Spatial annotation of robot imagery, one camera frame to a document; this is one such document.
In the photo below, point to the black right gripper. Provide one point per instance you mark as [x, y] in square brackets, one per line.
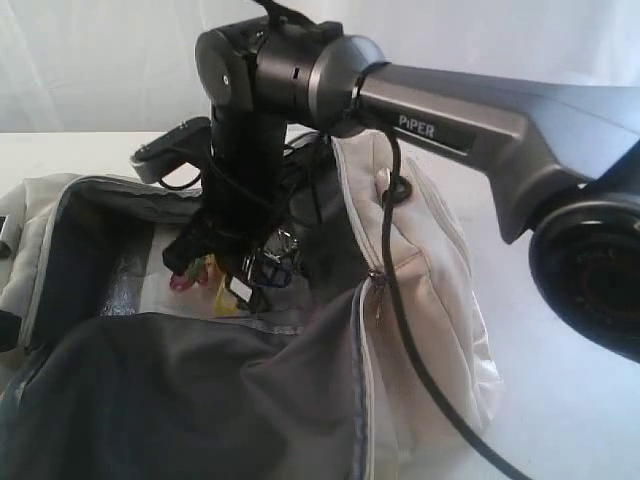
[242, 155]

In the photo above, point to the bunch of colourful key tags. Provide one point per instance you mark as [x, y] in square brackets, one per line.
[266, 270]

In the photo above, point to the beige fabric duffel bag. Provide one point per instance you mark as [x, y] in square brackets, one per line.
[124, 378]

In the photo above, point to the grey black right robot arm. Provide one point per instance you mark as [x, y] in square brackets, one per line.
[562, 160]

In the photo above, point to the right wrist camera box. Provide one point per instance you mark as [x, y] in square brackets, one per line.
[189, 142]

